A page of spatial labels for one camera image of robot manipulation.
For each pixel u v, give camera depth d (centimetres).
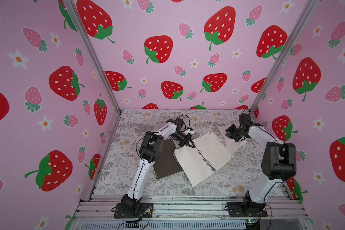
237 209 73
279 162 49
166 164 84
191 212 74
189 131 98
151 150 65
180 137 90
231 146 99
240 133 73
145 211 71
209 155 94
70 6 68
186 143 90
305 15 71
